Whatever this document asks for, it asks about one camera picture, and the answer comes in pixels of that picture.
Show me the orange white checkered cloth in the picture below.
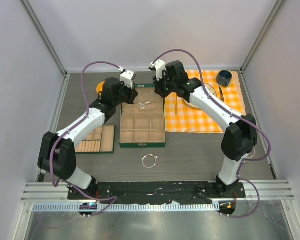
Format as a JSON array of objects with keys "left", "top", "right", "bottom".
[{"left": 164, "top": 71, "right": 246, "bottom": 134}]

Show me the green jewelry box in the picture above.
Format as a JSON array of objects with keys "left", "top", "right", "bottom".
[{"left": 119, "top": 83, "right": 166, "bottom": 148}]

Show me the gold knife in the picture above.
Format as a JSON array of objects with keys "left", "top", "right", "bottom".
[{"left": 218, "top": 85, "right": 225, "bottom": 103}]

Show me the aluminium frame rail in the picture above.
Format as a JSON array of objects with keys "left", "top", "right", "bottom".
[{"left": 21, "top": 180, "right": 294, "bottom": 205}]

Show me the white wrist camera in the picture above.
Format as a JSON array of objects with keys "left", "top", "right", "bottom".
[
  {"left": 118, "top": 66, "right": 136, "bottom": 89},
  {"left": 149, "top": 59, "right": 167, "bottom": 81}
]

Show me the purple cable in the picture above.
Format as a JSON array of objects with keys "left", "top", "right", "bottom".
[
  {"left": 51, "top": 60, "right": 125, "bottom": 216},
  {"left": 152, "top": 48, "right": 273, "bottom": 219}
]

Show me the grey ribbed cup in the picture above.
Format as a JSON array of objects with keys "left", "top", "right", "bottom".
[{"left": 247, "top": 148, "right": 256, "bottom": 159}]

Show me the silver pearl bracelet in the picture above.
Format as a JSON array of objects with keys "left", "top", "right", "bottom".
[{"left": 141, "top": 154, "right": 158, "bottom": 169}]

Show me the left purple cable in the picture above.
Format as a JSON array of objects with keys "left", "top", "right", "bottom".
[{"left": 51, "top": 60, "right": 125, "bottom": 216}]

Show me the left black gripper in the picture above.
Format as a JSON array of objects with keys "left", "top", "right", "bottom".
[{"left": 113, "top": 80, "right": 138, "bottom": 107}]

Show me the gold fork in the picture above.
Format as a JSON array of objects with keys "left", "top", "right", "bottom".
[{"left": 174, "top": 95, "right": 178, "bottom": 115}]

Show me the beige bird pattern plate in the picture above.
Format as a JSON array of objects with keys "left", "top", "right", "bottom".
[{"left": 182, "top": 83, "right": 217, "bottom": 110}]

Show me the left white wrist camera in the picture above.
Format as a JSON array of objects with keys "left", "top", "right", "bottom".
[{"left": 118, "top": 66, "right": 136, "bottom": 89}]

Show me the orange plastic bowl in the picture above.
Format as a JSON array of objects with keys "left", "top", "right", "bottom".
[{"left": 96, "top": 81, "right": 105, "bottom": 96}]

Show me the dark blue mug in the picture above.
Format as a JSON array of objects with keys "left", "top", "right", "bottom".
[{"left": 216, "top": 70, "right": 233, "bottom": 87}]

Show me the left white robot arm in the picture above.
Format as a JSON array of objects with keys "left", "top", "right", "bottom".
[{"left": 38, "top": 75, "right": 138, "bottom": 200}]

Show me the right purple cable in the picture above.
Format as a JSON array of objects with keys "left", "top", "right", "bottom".
[{"left": 152, "top": 48, "right": 273, "bottom": 219}]

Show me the white slotted cable duct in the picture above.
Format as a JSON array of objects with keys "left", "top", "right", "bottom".
[{"left": 32, "top": 201, "right": 220, "bottom": 213}]

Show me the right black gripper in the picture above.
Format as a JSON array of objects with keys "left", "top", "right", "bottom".
[{"left": 152, "top": 71, "right": 177, "bottom": 99}]

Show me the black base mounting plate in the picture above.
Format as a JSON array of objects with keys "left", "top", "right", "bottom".
[{"left": 67, "top": 181, "right": 246, "bottom": 205}]

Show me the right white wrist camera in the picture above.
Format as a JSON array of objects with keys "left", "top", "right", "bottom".
[{"left": 149, "top": 59, "right": 167, "bottom": 81}]

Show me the green jewelry tray insert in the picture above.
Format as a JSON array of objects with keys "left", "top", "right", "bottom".
[{"left": 75, "top": 125, "right": 116, "bottom": 155}]

